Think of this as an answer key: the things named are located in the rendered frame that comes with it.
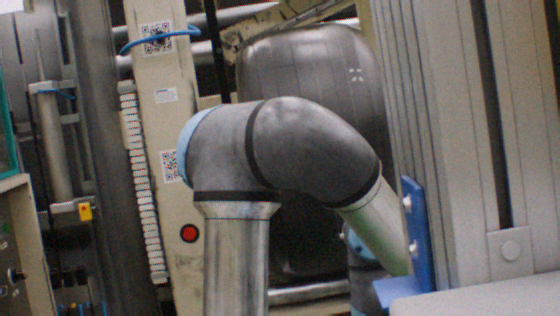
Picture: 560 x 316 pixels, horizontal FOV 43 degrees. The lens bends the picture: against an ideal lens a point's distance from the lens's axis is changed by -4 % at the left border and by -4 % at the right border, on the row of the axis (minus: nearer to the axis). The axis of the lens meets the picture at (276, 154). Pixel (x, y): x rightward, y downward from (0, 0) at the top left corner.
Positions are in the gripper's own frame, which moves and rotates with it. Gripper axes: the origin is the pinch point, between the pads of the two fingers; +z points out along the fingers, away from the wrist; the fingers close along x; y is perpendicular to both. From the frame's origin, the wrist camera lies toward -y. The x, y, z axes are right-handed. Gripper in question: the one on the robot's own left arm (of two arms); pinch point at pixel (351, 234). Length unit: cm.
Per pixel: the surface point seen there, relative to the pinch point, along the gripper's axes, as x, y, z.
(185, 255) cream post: 36.5, -0.7, 19.5
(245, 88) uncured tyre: 16.7, 33.2, 3.3
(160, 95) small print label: 36, 36, 15
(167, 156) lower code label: 36.7, 22.3, 16.6
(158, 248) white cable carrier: 42.6, 1.8, 20.2
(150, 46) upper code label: 36, 47, 14
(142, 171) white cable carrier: 43, 20, 18
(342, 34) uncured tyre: -5.9, 42.2, 7.7
